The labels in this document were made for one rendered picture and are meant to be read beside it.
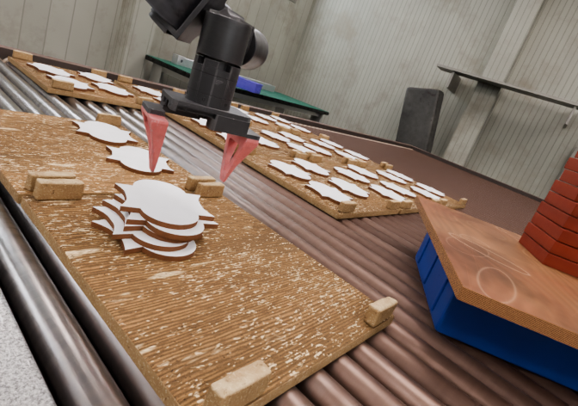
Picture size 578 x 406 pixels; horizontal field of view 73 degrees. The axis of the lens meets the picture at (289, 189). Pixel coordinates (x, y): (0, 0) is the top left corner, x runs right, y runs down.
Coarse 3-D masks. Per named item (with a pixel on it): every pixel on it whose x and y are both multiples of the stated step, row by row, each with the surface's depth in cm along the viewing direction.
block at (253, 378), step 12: (240, 372) 32; (252, 372) 33; (264, 372) 33; (216, 384) 30; (228, 384) 31; (240, 384) 31; (252, 384) 32; (264, 384) 34; (216, 396) 30; (228, 396) 30; (240, 396) 31; (252, 396) 33
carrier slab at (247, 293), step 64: (64, 256) 44; (128, 256) 47; (192, 256) 52; (256, 256) 59; (128, 320) 37; (192, 320) 40; (256, 320) 44; (320, 320) 49; (384, 320) 54; (192, 384) 33
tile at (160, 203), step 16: (128, 192) 54; (144, 192) 56; (160, 192) 58; (176, 192) 60; (128, 208) 50; (144, 208) 51; (160, 208) 53; (176, 208) 55; (192, 208) 57; (160, 224) 50; (176, 224) 50; (192, 224) 52
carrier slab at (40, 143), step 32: (0, 128) 72; (32, 128) 77; (64, 128) 84; (0, 160) 60; (32, 160) 63; (64, 160) 68; (96, 160) 73; (32, 192) 54; (96, 192) 61; (192, 192) 75
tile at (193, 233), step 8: (120, 200) 54; (136, 216) 50; (128, 224) 49; (136, 224) 50; (144, 224) 50; (152, 224) 50; (200, 224) 55; (208, 224) 56; (216, 224) 57; (160, 232) 49; (168, 232) 49; (176, 232) 50; (184, 232) 51; (192, 232) 51; (200, 232) 52; (184, 240) 50
